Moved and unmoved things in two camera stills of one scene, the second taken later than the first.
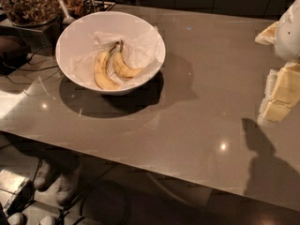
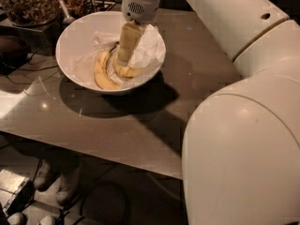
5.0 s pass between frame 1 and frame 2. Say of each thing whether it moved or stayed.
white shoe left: stayed
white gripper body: moved
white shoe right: stayed
